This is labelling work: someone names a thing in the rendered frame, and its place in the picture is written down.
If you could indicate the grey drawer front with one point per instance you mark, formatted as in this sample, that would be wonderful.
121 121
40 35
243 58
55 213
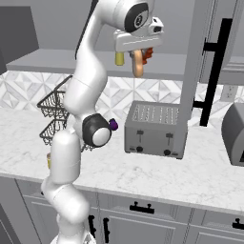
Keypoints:
165 206
30 189
219 222

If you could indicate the grey base cabinet door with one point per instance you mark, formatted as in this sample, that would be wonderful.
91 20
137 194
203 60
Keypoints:
143 230
216 239
41 219

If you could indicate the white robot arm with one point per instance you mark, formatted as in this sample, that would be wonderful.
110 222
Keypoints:
89 85

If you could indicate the grey rounded appliance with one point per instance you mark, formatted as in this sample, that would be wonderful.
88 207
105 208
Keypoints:
234 136

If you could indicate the grey wall cabinet door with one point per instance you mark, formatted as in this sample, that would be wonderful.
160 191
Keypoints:
194 63

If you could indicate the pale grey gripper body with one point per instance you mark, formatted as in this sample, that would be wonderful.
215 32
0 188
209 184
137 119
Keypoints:
139 40

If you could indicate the orange-red bottle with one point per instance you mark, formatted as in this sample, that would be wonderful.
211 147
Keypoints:
147 57

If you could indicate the purple round item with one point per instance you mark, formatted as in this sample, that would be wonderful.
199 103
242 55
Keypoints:
113 124

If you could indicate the silver four-slot toaster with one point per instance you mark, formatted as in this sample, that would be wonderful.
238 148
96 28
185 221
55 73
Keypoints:
152 133

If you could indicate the white wall outlet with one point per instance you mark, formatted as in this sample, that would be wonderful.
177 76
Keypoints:
229 92

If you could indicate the grey base panel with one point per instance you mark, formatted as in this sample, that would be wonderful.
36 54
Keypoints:
12 213

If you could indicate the small yellow tan-capped shaker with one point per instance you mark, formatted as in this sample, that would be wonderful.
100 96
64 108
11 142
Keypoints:
49 160

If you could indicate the tan condiment bottle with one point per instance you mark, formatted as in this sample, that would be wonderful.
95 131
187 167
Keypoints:
138 65

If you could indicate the dark grey range hood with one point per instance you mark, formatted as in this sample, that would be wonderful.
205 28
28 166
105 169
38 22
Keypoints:
17 35

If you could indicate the grey open wall cabinet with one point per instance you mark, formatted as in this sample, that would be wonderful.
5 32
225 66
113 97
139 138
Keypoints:
47 63

